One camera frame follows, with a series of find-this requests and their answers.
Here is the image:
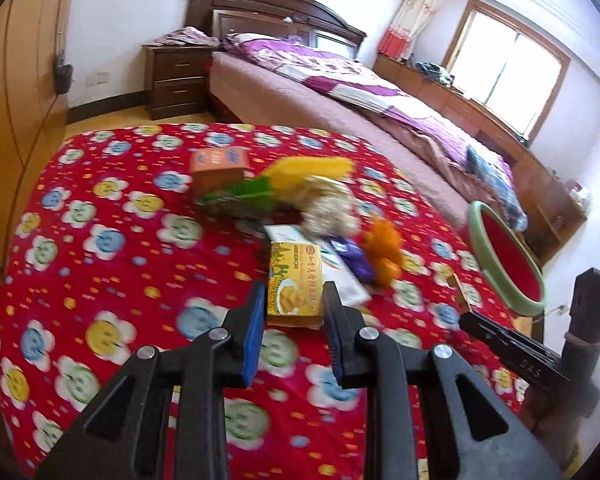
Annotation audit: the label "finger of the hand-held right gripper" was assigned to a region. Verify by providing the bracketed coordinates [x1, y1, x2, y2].
[459, 311, 572, 389]

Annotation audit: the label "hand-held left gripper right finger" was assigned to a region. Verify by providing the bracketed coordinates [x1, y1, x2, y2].
[321, 281, 563, 480]

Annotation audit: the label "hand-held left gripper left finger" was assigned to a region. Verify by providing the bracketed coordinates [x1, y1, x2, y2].
[35, 280, 268, 480]

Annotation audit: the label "yellow cake box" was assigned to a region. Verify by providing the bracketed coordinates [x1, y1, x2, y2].
[267, 241, 327, 319]

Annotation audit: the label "green and red basin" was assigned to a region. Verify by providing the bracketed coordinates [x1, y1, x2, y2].
[467, 200, 546, 317]

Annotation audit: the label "white flat box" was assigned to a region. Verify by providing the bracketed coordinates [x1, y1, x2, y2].
[264, 224, 373, 307]

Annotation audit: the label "purple packet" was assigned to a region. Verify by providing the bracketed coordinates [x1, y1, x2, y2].
[330, 236, 376, 282]

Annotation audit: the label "orange plush toy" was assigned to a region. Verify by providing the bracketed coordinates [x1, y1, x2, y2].
[361, 216, 404, 284]

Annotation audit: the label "white and red containers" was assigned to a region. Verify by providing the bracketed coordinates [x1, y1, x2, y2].
[569, 181, 592, 212]

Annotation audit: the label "crumpled white paper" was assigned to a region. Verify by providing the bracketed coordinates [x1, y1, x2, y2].
[299, 175, 362, 239]

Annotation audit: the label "long wooden cabinet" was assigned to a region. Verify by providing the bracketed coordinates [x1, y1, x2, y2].
[372, 52, 589, 268]

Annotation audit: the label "green snack packet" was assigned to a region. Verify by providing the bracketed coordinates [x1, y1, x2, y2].
[199, 179, 282, 217]

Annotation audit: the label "blue plaid blanket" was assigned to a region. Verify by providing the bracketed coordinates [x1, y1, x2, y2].
[465, 145, 529, 234]

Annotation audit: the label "red floral tablecloth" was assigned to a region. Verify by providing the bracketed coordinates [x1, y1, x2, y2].
[0, 122, 546, 480]

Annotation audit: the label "yellow plastic bag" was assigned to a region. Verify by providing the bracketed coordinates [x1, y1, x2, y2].
[264, 155, 357, 197]

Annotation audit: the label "orange carton box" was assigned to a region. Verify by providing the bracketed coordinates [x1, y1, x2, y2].
[189, 146, 251, 197]

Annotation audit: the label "pink brown blanket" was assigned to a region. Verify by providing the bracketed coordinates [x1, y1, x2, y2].
[365, 110, 501, 213]

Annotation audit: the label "bed with pink sheet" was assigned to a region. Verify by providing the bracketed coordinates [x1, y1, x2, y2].
[207, 50, 528, 233]

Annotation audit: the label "wooden framed window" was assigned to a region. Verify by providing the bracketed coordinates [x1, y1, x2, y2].
[440, 0, 571, 144]

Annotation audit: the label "purple and white quilt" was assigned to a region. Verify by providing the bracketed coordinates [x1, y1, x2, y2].
[223, 31, 513, 171]

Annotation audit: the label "dark wooden nightstand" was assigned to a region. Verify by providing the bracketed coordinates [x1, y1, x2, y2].
[141, 42, 221, 121]

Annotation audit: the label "pile of clothes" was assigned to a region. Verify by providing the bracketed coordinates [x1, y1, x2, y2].
[414, 61, 455, 87]

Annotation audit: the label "folded clothes on nightstand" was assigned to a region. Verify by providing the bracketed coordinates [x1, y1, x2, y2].
[147, 26, 222, 49]

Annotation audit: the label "black hanging bag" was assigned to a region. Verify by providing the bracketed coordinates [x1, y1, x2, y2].
[54, 54, 75, 95]

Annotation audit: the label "wooden wardrobe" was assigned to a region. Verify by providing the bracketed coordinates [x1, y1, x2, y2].
[0, 0, 79, 396]

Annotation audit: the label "dark wooden headboard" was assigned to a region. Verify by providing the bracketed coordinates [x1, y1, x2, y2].
[187, 0, 368, 62]

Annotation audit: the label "white and red curtain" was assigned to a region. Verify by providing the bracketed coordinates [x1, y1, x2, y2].
[378, 0, 451, 61]

